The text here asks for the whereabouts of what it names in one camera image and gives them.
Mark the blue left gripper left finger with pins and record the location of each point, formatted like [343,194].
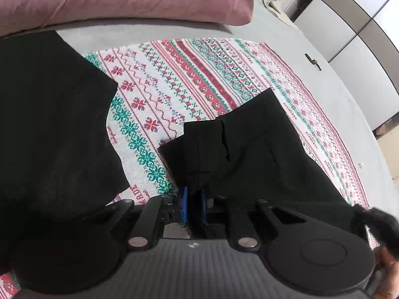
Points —
[184,205]

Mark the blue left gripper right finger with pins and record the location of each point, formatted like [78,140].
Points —
[204,208]

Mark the black pants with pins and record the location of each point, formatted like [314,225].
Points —
[249,158]

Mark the person's left hand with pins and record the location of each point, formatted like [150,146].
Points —
[389,287]

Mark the patterned knit blanket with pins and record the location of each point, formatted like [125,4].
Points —
[193,77]

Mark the small black clip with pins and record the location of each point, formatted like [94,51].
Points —
[313,61]

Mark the white grey wardrobe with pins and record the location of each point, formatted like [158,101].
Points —
[359,39]

